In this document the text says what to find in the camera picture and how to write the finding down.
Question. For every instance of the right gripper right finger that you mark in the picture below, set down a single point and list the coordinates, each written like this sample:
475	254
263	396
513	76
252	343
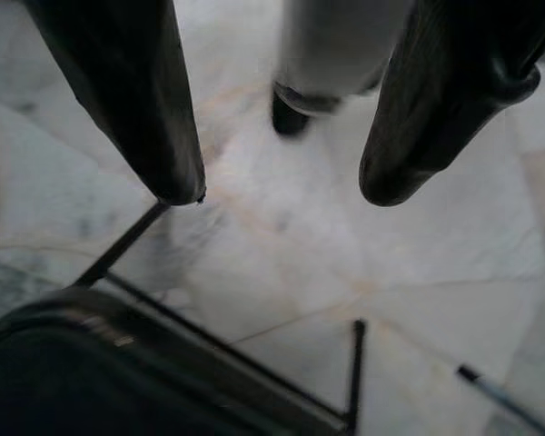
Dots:
436	113

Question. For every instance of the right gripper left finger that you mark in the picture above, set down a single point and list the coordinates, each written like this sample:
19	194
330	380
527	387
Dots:
131	91

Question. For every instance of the silver metal clothes rack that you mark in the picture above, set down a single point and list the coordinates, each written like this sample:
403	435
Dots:
468	372

